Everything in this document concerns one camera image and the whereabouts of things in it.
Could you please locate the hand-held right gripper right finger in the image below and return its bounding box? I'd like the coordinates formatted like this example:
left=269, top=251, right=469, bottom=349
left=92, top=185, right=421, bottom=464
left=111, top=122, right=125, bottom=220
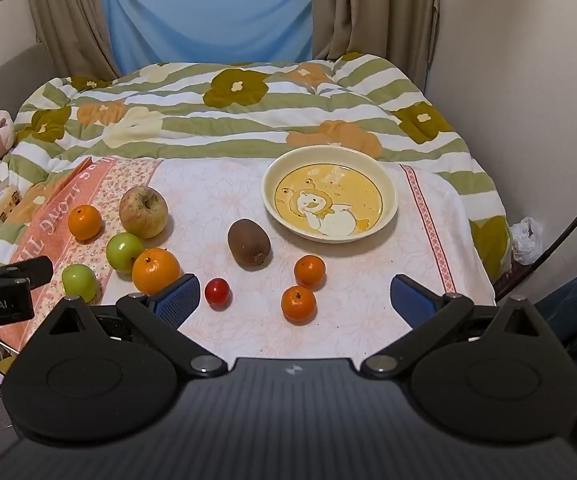
left=359, top=274, right=561, bottom=378

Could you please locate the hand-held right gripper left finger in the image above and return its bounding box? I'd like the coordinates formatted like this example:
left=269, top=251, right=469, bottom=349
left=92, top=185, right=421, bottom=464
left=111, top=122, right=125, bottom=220
left=32, top=273, right=230, bottom=378

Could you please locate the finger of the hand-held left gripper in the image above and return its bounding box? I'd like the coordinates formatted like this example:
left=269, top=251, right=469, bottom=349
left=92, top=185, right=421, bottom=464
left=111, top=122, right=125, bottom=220
left=0, top=255, right=54, bottom=289

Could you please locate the large orange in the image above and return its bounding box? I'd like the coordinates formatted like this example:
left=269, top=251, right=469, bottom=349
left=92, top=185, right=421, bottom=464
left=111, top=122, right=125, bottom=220
left=132, top=248, right=182, bottom=296

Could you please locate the red cherry tomato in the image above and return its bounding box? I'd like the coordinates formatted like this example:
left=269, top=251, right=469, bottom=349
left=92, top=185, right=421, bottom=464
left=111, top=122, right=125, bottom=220
left=204, top=278, right=232, bottom=309

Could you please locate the green apple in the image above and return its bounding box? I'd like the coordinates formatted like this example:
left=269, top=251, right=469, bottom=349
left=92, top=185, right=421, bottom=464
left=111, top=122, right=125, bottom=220
left=62, top=264, right=100, bottom=304
left=106, top=232, right=146, bottom=274

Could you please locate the small mandarin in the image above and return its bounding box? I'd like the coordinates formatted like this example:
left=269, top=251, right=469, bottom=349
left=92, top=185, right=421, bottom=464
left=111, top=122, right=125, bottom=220
left=281, top=286, right=317, bottom=325
left=293, top=255, right=327, bottom=289
left=67, top=204, right=103, bottom=241

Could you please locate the cream plate with duck print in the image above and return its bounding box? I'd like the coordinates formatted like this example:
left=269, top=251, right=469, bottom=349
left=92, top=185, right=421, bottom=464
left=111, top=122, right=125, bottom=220
left=261, top=145, right=399, bottom=244

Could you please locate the tissue packet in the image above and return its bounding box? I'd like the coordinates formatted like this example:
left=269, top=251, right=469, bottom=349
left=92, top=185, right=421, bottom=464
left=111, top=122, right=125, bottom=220
left=0, top=185, right=24, bottom=227

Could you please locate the brown kiwi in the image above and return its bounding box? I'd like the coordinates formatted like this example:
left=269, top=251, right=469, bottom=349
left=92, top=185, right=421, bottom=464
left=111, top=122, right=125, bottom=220
left=227, top=218, right=272, bottom=272

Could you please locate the red-yellow apple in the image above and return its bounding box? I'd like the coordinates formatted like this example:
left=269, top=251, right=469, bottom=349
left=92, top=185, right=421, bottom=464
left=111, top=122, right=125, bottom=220
left=119, top=185, right=169, bottom=239

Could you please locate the white plastic bag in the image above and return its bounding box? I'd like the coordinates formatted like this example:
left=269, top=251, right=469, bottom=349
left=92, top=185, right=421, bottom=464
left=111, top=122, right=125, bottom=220
left=510, top=217, right=544, bottom=265

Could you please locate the green striped floral quilt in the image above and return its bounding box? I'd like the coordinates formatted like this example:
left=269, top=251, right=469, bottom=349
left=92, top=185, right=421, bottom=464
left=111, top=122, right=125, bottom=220
left=0, top=52, right=514, bottom=283

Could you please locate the grey upholstered headboard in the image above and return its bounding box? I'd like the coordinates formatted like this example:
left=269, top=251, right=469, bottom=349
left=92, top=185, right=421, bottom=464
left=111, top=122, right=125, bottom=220
left=0, top=41, right=72, bottom=107

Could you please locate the beige curtain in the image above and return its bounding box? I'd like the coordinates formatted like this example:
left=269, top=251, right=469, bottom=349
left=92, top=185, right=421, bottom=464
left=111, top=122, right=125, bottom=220
left=310, top=0, right=442, bottom=97
left=18, top=0, right=120, bottom=81

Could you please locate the blue cloth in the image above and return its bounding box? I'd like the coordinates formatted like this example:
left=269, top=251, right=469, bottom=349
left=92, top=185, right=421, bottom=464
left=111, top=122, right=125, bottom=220
left=100, top=0, right=315, bottom=74

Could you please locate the black cable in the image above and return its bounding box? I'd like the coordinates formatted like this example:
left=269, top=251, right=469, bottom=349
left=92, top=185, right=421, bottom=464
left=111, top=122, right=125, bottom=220
left=495, top=174, right=577, bottom=302

